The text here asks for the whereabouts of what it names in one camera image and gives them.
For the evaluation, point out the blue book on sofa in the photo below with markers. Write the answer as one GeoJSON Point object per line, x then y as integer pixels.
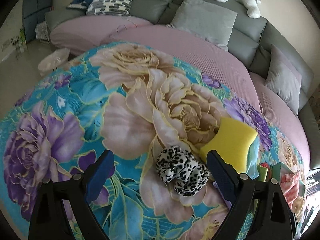
{"type": "Point", "coordinates": [79, 4]}

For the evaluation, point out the green microfiber cloth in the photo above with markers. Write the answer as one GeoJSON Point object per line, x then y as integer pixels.
{"type": "Point", "coordinates": [264, 172]}

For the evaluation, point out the light blue face mask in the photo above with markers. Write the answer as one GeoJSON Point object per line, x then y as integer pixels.
{"type": "Point", "coordinates": [252, 159]}

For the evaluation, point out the right grey purple cushion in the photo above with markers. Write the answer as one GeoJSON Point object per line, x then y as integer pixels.
{"type": "Point", "coordinates": [283, 79]}

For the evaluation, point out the black white patterned cushion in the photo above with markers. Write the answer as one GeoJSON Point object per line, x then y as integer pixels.
{"type": "Point", "coordinates": [109, 7]}

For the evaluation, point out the floral blue blanket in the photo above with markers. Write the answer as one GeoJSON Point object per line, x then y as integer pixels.
{"type": "Point", "coordinates": [134, 101]}

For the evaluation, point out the leopard print scrunchie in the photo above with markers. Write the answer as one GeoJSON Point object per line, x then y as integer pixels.
{"type": "Point", "coordinates": [179, 166]}

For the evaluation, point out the grey sofa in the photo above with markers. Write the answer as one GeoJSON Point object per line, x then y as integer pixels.
{"type": "Point", "coordinates": [243, 68]}

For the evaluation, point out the teal shallow box tray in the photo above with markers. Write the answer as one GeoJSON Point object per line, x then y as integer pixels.
{"type": "Point", "coordinates": [279, 169]}

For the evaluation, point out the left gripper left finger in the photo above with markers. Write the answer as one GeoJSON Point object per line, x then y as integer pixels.
{"type": "Point", "coordinates": [84, 188]}

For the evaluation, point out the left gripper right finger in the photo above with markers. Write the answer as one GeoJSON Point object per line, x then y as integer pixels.
{"type": "Point", "coordinates": [243, 189]}

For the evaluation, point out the cream lace scrunchie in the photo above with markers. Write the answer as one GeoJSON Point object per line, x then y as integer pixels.
{"type": "Point", "coordinates": [297, 207]}

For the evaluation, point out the pink white fuzzy sock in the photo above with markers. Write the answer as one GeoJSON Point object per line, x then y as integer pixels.
{"type": "Point", "coordinates": [290, 187]}

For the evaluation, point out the left grey cushion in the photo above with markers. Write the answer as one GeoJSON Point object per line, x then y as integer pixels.
{"type": "Point", "coordinates": [205, 20]}

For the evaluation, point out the yellow green sponge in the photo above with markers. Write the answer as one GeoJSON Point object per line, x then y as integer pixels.
{"type": "Point", "coordinates": [231, 142]}

